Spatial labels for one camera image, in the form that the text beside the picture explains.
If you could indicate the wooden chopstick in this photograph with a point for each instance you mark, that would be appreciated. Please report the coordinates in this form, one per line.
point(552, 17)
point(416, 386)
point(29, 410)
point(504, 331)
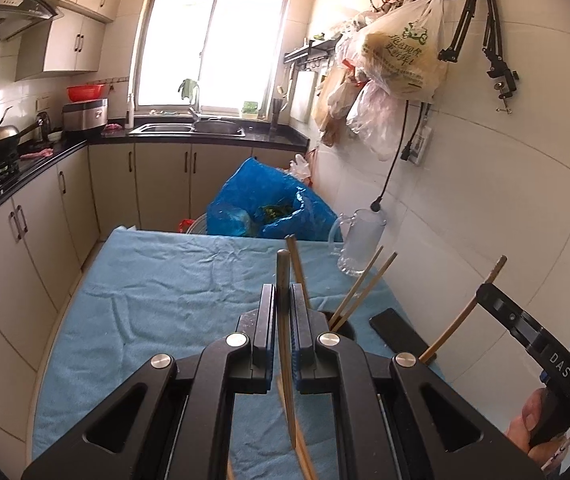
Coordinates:
point(296, 265)
point(372, 285)
point(283, 270)
point(360, 282)
point(447, 330)
point(230, 471)
point(309, 465)

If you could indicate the black smartphone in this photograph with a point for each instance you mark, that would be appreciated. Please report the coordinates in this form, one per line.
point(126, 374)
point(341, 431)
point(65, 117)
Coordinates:
point(397, 332)

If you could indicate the steel kettle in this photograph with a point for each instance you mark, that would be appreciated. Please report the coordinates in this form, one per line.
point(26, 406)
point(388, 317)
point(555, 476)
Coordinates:
point(42, 127)

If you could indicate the white power strip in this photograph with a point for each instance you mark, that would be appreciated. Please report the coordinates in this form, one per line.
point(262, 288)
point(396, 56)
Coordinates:
point(419, 145)

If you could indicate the person's right hand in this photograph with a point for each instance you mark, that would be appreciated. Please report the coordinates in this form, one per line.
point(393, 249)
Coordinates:
point(522, 425)

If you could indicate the black wall shelf rack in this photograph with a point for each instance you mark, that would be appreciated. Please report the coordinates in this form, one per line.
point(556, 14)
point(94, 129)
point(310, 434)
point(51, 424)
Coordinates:
point(310, 52)

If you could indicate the beige upper kitchen cabinets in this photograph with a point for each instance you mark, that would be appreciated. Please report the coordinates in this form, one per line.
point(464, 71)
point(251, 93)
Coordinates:
point(72, 45)

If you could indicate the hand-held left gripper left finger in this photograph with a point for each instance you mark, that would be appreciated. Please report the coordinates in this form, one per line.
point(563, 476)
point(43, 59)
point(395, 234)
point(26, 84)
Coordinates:
point(265, 330)

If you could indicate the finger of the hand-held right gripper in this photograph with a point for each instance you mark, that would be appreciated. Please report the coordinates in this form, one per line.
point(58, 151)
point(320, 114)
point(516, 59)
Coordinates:
point(500, 307)

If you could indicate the beige lower kitchen cabinets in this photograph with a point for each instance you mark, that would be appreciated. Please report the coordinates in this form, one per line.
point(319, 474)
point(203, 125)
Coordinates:
point(30, 260)

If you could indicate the red plastic basin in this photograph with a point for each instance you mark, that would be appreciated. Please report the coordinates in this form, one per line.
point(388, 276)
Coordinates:
point(86, 92)

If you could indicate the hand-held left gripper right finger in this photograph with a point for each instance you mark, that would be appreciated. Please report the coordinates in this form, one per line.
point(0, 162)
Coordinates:
point(300, 340)

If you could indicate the steel range hood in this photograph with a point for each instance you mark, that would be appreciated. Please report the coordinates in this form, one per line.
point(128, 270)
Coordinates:
point(12, 12)

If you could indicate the white cutting board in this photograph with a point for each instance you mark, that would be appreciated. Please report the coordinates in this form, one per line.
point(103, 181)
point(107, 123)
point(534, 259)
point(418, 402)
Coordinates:
point(302, 97)

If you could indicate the blue tablecloth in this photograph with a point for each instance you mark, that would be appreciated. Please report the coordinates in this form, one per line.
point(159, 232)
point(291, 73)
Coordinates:
point(165, 280)

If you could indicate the green box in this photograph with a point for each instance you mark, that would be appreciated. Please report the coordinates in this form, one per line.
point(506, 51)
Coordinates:
point(250, 107)

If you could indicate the yellowish printed plastic bag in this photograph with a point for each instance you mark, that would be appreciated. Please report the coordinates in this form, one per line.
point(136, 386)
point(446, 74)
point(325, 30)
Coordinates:
point(405, 55)

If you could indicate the green cloth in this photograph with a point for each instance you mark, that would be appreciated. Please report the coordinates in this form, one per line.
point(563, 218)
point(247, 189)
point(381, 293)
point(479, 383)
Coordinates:
point(186, 89)

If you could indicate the blue plastic bag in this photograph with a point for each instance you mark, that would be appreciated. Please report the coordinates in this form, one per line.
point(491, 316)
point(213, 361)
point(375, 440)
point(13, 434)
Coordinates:
point(245, 195)

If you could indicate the steel faucet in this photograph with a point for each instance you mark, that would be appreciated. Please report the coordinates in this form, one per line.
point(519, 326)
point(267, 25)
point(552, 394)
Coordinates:
point(196, 105)

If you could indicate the beige kitchen cabinets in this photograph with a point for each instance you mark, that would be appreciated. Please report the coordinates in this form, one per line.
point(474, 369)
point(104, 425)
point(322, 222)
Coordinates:
point(72, 45)
point(30, 260)

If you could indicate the hanging clear plastic bags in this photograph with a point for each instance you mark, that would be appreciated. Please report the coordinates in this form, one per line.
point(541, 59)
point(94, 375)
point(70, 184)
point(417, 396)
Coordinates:
point(370, 115)

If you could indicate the clear glass mug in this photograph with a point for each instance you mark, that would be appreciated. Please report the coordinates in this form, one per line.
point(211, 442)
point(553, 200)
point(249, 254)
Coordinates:
point(362, 240)

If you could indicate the pink raw meat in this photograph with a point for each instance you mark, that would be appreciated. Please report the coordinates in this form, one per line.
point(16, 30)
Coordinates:
point(37, 153)

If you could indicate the silver rice cooker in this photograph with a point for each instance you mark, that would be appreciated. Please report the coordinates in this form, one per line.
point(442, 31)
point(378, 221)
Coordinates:
point(85, 117)

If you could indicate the kitchen window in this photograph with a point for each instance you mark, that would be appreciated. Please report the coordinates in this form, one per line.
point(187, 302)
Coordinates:
point(215, 50)

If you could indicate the white bottle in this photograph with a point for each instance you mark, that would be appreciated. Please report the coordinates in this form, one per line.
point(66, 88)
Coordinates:
point(129, 112)

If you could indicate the steel sink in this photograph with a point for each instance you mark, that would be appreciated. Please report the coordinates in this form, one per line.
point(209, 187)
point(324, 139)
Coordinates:
point(185, 129)

